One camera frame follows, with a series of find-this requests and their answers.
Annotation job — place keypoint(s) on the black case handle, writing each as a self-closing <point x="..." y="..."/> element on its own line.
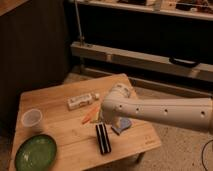
<point x="184" y="64"/>

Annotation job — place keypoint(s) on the wooden table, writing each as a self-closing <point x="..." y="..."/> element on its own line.
<point x="77" y="144"/>

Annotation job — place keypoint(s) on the black white striped eraser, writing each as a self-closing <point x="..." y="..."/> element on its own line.
<point x="103" y="139"/>

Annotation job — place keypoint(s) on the orange carrot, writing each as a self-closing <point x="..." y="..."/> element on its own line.
<point x="92" y="116"/>

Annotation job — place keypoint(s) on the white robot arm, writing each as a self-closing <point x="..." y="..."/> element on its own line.
<point x="189" y="113"/>

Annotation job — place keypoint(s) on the blue sponge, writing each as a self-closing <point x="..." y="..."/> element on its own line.
<point x="124" y="124"/>

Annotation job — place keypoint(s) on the green plate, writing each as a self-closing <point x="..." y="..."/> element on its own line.
<point x="37" y="153"/>

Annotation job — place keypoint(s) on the metal pole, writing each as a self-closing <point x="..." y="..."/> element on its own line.
<point x="81" y="37"/>

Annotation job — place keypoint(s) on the upper shelf board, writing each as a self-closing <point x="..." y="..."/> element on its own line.
<point x="155" y="9"/>

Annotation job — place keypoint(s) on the long grey metal case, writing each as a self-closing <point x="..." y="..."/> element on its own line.
<point x="156" y="63"/>

